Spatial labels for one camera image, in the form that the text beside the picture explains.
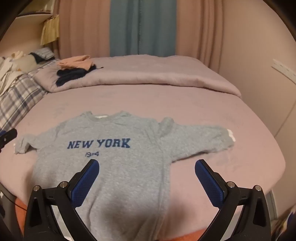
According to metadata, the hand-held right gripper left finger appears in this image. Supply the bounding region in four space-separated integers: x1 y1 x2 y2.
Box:
24 159 100 241

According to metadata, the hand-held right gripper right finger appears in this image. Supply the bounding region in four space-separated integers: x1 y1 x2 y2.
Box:
195 159 271 241

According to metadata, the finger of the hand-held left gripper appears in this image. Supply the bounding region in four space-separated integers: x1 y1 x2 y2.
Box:
0 128 18 153

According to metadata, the grey printed sweatshirt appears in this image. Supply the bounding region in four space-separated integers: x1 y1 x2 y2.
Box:
14 111 236 241

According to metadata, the pile of white clothes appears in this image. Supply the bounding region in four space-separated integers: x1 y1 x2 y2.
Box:
0 51 38 93

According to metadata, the plaid pillow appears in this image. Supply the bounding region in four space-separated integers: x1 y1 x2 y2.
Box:
0 59 60 132

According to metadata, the pink bed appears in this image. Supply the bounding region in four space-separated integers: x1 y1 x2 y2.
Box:
0 83 286 241

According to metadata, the navy garment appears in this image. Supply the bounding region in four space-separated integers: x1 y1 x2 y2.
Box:
55 64 104 87

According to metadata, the striped pillow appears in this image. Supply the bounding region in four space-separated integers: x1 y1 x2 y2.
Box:
29 47 56 64

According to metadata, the peach garment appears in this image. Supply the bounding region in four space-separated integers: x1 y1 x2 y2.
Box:
57 55 94 71

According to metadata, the yellow hanging cloth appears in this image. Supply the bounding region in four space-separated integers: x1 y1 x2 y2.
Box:
40 14 60 45

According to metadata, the pink folded comforter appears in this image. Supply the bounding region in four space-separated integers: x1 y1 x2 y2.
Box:
35 55 242 98

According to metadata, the pink curtain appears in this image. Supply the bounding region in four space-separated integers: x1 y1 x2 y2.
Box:
176 0 232 70
53 0 112 59

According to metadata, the blue curtain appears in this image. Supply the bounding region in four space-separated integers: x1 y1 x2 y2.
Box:
109 0 179 57

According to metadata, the white wall shelf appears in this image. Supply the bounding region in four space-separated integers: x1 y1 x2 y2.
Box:
14 11 60 22

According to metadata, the white wall strip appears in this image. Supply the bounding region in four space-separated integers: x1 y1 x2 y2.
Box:
271 58 296 80

